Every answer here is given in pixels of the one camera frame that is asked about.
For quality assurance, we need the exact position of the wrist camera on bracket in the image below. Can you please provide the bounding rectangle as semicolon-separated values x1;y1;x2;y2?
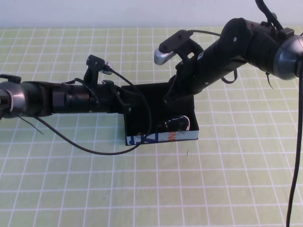
85;54;115;82
153;30;205;66

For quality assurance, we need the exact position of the black camera cable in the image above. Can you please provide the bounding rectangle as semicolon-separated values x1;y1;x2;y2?
37;67;153;156
188;0;303;227

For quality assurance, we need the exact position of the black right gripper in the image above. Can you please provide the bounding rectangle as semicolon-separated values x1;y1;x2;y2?
163;58;210;108

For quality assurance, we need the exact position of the black left camera cable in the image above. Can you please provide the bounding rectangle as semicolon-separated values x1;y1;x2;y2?
37;67;153;156

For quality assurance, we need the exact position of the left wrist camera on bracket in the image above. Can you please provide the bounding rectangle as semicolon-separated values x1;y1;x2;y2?
85;54;115;82

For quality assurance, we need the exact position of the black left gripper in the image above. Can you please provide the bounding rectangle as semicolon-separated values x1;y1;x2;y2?
98;80;134;114

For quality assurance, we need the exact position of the black right camera cable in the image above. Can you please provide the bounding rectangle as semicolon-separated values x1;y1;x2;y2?
188;0;303;227

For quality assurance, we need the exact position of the green white-grid tablecloth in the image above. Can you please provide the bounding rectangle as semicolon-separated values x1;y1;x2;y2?
0;25;303;227

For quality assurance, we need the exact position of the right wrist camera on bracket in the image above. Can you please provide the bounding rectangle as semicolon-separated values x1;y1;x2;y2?
153;30;205;66

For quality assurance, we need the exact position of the black printed glasses case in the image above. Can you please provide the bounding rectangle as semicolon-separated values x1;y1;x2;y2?
121;82;200;147

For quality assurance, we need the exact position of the black zip tie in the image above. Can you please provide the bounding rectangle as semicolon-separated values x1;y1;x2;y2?
265;72;275;90
19;115;45;136

